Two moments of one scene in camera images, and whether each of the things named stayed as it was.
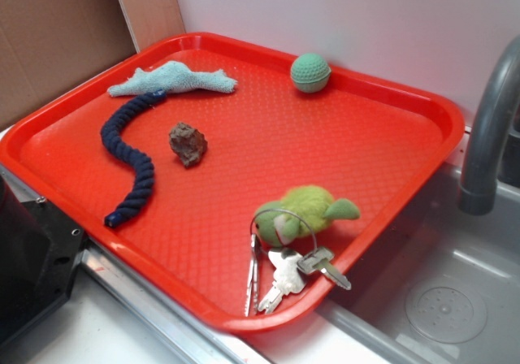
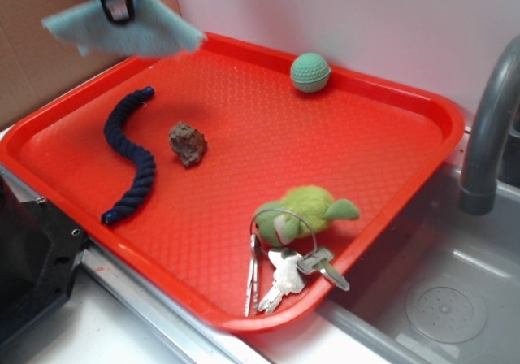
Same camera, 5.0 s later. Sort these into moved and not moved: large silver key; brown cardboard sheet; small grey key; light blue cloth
Moved: light blue cloth
Not moved: brown cardboard sheet; small grey key; large silver key
